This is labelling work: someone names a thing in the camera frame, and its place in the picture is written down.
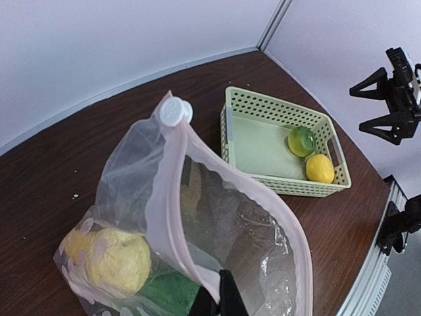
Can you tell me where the green lime toy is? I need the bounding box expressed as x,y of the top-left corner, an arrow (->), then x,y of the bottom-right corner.
287,126 -> 316,158

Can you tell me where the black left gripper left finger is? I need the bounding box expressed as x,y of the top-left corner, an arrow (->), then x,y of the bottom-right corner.
190,286 -> 219,316

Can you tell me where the aluminium front rail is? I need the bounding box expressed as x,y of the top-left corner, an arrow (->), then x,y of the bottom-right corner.
337,175 -> 420,315

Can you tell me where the orange mango toy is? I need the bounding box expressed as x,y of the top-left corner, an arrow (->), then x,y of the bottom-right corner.
64,230 -> 97,264

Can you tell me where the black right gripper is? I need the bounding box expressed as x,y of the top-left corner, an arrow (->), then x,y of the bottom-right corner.
349,67 -> 420,145

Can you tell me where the clear zip top bag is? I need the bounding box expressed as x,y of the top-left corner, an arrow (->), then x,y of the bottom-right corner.
53,92 -> 313,315

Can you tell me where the right aluminium frame post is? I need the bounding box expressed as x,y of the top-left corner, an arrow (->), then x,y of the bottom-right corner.
256,0 -> 293,51

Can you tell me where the yellow lemon toy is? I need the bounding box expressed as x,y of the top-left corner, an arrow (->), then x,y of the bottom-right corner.
306,154 -> 335,184

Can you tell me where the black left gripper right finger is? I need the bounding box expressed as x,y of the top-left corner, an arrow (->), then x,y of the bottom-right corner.
219,270 -> 249,316

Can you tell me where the green bok choy toy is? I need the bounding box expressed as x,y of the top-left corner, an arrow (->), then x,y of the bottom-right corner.
137,269 -> 200,315

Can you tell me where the green plastic basket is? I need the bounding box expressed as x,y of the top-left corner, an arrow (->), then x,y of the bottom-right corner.
220,86 -> 352,198

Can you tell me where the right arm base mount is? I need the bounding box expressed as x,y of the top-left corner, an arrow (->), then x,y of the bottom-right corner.
376,201 -> 409,256

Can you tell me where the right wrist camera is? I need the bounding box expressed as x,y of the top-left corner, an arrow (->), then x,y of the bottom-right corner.
385,47 -> 420,106

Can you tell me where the pale yellow bumpy fruit toy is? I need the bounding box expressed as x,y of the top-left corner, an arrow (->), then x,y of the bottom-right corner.
86,228 -> 151,294

